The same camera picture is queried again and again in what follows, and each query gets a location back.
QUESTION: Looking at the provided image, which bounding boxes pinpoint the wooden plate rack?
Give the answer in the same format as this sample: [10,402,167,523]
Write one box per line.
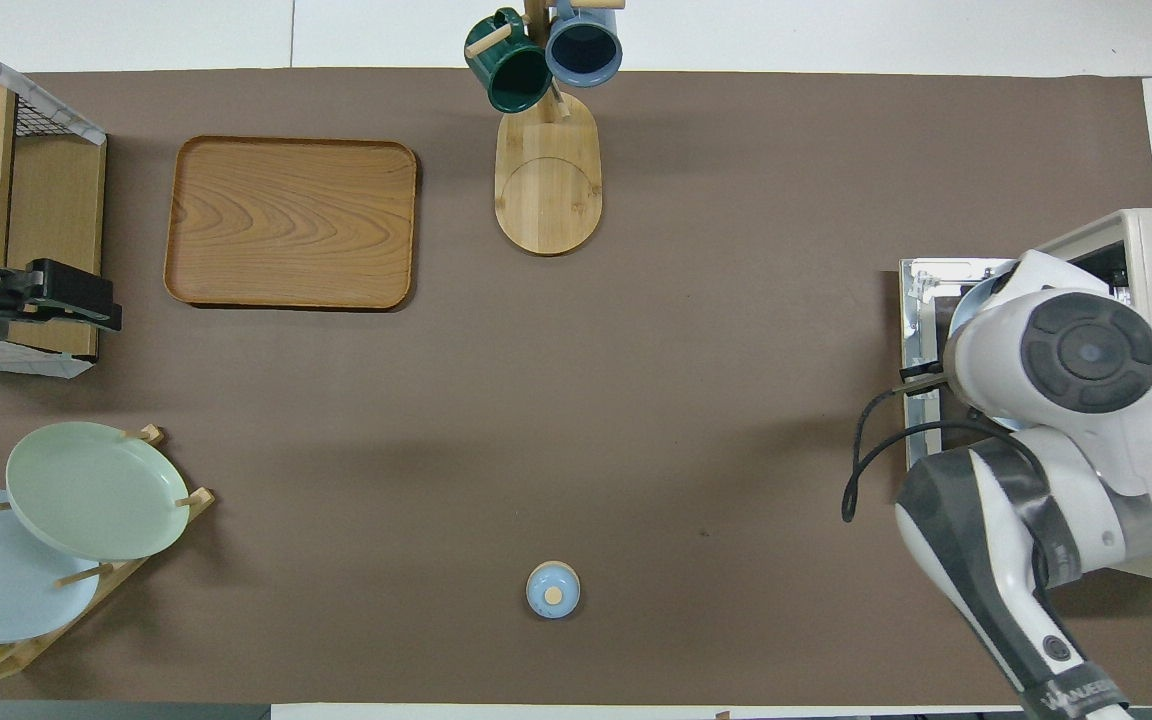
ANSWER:
[0,425,215,686]

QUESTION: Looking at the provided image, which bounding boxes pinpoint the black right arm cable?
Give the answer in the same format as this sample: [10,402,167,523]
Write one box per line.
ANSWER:
[841,385,1047,523]

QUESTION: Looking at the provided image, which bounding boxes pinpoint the dark green mug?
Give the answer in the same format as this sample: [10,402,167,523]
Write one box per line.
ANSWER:
[464,8,553,114]

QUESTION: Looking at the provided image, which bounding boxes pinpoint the pale green plate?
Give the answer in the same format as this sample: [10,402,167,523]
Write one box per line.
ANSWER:
[5,421,191,562]

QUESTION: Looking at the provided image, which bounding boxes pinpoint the wooden mug tree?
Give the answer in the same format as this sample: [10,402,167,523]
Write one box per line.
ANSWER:
[466,0,627,257]

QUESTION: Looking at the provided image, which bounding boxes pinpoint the wooden stepped shelf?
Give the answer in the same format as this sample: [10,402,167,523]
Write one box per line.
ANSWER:
[0,75,107,359]

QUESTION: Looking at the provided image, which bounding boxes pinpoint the wooden serving tray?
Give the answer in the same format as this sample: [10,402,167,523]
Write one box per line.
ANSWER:
[164,135,419,311]

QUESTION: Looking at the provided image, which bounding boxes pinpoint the blue mug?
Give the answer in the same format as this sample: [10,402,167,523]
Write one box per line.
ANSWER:
[545,5,624,88]

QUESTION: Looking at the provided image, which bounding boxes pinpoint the brown table mat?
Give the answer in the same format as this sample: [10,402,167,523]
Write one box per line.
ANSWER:
[0,68,1152,706]

